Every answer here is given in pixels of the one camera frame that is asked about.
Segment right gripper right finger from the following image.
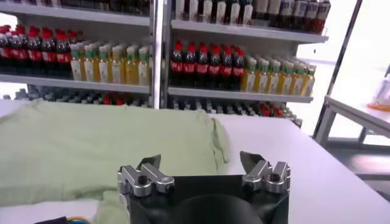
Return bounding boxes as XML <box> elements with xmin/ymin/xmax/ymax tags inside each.
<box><xmin>239</xmin><ymin>151</ymin><xmax>291</xmax><ymax>194</ymax></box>

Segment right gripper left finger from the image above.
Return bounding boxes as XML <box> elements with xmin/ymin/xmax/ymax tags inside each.
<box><xmin>117</xmin><ymin>154</ymin><xmax>176</xmax><ymax>198</ymax></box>

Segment light green polo shirt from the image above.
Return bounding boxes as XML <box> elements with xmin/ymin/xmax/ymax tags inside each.
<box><xmin>0</xmin><ymin>99</ymin><xmax>232</xmax><ymax>224</ymax></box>

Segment grey metal shelving unit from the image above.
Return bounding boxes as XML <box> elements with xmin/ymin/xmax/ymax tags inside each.
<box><xmin>0</xmin><ymin>0</ymin><xmax>159</xmax><ymax>109</ymax></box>
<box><xmin>160</xmin><ymin>0</ymin><xmax>330</xmax><ymax>128</ymax></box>

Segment yellow tea bottle green label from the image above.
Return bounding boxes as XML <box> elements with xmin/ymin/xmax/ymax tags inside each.
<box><xmin>111</xmin><ymin>46</ymin><xmax>123</xmax><ymax>85</ymax></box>
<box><xmin>289</xmin><ymin>63</ymin><xmax>305</xmax><ymax>96</ymax></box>
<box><xmin>300</xmin><ymin>65</ymin><xmax>317</xmax><ymax>97</ymax></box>
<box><xmin>97</xmin><ymin>45</ymin><xmax>110</xmax><ymax>83</ymax></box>
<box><xmin>70</xmin><ymin>44</ymin><xmax>83</xmax><ymax>82</ymax></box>
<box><xmin>277</xmin><ymin>61</ymin><xmax>295</xmax><ymax>95</ymax></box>
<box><xmin>138</xmin><ymin>47</ymin><xmax>150</xmax><ymax>86</ymax></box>
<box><xmin>241</xmin><ymin>57</ymin><xmax>258</xmax><ymax>93</ymax></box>
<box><xmin>266</xmin><ymin>60</ymin><xmax>282</xmax><ymax>94</ymax></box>
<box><xmin>254</xmin><ymin>59</ymin><xmax>271</xmax><ymax>94</ymax></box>
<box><xmin>126</xmin><ymin>46</ymin><xmax>140</xmax><ymax>85</ymax></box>
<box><xmin>83</xmin><ymin>44</ymin><xmax>96</xmax><ymax>82</ymax></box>

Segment small orange object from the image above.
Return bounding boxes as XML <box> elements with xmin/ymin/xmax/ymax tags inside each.
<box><xmin>367</xmin><ymin>102</ymin><xmax>390</xmax><ymax>112</ymax></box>

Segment translucent plastic bag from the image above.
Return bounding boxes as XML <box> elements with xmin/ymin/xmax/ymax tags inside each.
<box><xmin>370</xmin><ymin>65</ymin><xmax>390</xmax><ymax>106</ymax></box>

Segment dark bottle blue white label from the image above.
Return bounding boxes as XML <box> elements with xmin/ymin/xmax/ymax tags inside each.
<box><xmin>292</xmin><ymin>0</ymin><xmax>308</xmax><ymax>31</ymax></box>
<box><xmin>280</xmin><ymin>0</ymin><xmax>296</xmax><ymax>30</ymax></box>
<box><xmin>304</xmin><ymin>0</ymin><xmax>319</xmax><ymax>33</ymax></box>

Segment dark bottle beige label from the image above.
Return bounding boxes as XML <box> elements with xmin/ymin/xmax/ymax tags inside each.
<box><xmin>254</xmin><ymin>0</ymin><xmax>269</xmax><ymax>22</ymax></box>

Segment red drink bottle white cap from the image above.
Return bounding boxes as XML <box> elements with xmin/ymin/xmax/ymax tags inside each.
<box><xmin>313</xmin><ymin>0</ymin><xmax>332</xmax><ymax>34</ymax></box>

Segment grey frame side table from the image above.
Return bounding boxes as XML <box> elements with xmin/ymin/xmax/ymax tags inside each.
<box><xmin>313</xmin><ymin>96</ymin><xmax>390</xmax><ymax>147</ymax></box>

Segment black metal window post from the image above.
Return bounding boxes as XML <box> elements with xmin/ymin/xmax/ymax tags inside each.
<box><xmin>313</xmin><ymin>0</ymin><xmax>364</xmax><ymax>138</ymax></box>

